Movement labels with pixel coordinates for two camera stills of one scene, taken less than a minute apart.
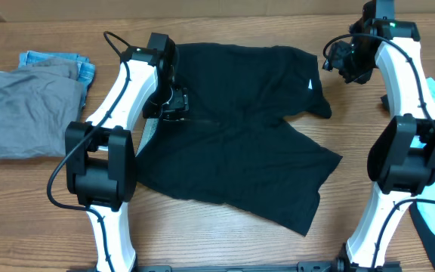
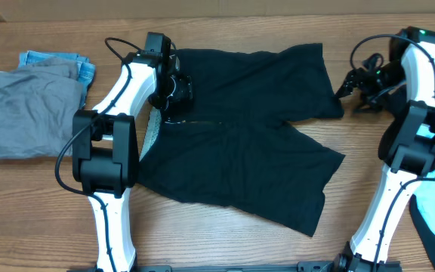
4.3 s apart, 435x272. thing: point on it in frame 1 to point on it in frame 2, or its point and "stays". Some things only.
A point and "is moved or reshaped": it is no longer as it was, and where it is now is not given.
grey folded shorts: x=23 y=112 stays
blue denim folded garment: x=87 y=70 stays
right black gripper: x=338 y=57 to x=356 y=85
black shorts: x=239 y=144 is moved or reshaped
